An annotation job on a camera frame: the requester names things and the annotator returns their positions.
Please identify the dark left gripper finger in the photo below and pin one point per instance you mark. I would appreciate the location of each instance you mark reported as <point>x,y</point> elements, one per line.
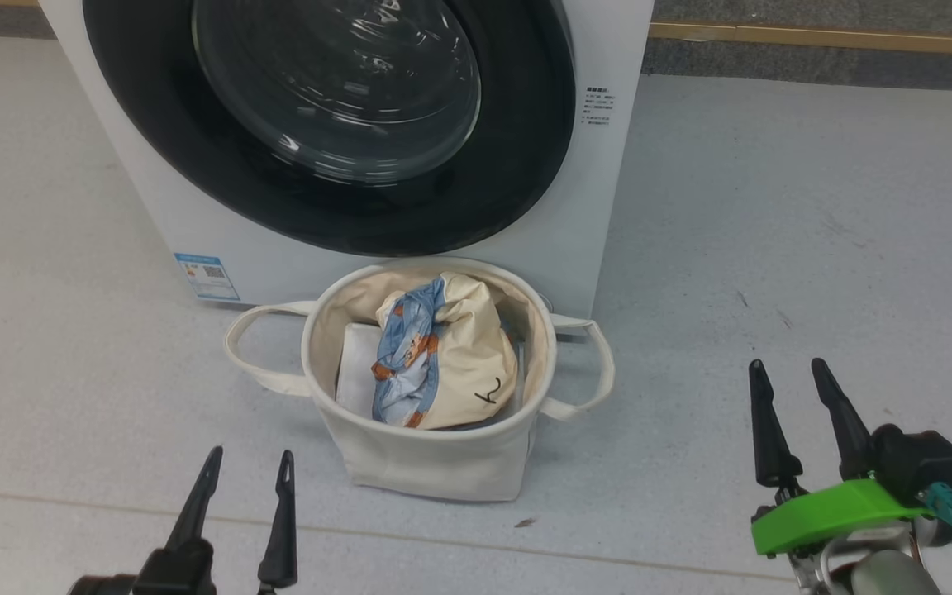
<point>195,516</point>
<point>282,537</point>

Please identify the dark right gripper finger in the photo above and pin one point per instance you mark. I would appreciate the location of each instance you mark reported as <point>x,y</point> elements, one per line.
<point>848,438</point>
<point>769,446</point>

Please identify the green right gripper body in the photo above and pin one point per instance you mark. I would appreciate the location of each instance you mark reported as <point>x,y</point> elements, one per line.
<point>831,512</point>

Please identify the cream and blue printed garment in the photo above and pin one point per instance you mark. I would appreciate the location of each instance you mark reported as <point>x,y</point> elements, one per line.
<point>468,355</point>

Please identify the cream canvas laundry basket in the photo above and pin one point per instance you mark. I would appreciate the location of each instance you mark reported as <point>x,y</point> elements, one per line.
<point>426,467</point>

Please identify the white front-load washing machine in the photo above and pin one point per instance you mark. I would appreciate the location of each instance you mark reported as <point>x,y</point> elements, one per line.
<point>608,207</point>

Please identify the white folded pad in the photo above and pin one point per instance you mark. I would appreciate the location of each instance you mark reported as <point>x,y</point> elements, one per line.
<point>356,372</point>

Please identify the blue energy label sticker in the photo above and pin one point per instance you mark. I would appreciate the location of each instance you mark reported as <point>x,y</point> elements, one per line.
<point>207,277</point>

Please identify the black text warning sticker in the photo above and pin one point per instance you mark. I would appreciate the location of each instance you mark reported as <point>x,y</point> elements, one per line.
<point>598,106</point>

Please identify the yellow wooden floor strip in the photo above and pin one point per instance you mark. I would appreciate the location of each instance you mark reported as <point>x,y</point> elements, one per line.
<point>815,37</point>

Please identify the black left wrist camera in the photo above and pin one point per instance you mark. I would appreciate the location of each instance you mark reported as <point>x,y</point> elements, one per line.
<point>174,570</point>

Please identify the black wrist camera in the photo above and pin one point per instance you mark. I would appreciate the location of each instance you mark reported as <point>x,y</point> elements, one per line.
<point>922,463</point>
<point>174,570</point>

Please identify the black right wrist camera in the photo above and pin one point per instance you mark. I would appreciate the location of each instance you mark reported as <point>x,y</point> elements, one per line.
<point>922,463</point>

